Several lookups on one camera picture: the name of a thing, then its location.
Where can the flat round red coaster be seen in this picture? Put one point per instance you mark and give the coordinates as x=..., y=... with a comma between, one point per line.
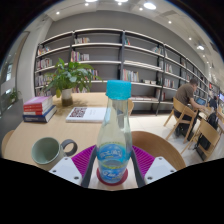
x=124, y=176

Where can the pink book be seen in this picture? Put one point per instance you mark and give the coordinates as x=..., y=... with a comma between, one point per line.
x=37, y=100

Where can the potted green leafy plant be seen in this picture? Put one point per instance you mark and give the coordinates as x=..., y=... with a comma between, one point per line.
x=71, y=76

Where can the black bag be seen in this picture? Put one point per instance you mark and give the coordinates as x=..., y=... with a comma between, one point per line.
x=202, y=143

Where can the clear bottle with blue cap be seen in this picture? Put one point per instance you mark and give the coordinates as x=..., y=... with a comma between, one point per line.
x=114, y=133

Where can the black backpack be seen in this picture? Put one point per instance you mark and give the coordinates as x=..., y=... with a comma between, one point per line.
x=212, y=120

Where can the grey shelf unit with books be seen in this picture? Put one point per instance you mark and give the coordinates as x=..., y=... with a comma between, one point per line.
x=100, y=45

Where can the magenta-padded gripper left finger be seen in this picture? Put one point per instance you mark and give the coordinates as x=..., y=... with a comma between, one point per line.
x=66, y=170

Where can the dark blue book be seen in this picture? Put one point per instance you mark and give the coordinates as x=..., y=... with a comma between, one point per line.
x=40, y=118

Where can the red book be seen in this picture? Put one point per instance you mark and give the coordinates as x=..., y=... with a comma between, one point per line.
x=38, y=112
x=37, y=107

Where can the person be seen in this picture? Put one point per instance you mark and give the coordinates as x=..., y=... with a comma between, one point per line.
x=185, y=95
x=213, y=101

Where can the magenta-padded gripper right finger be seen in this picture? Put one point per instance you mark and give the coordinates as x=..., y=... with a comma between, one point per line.
x=160, y=168

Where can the grey-green mug with oval pattern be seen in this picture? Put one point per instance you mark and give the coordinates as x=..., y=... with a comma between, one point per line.
x=46, y=151

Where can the open laptop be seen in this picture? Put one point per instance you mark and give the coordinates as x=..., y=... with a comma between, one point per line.
x=200, y=101

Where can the small potted plant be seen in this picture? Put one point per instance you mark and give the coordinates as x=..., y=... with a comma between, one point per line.
x=14, y=96

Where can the group of round ceiling lights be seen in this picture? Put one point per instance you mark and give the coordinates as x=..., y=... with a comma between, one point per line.
x=149, y=5

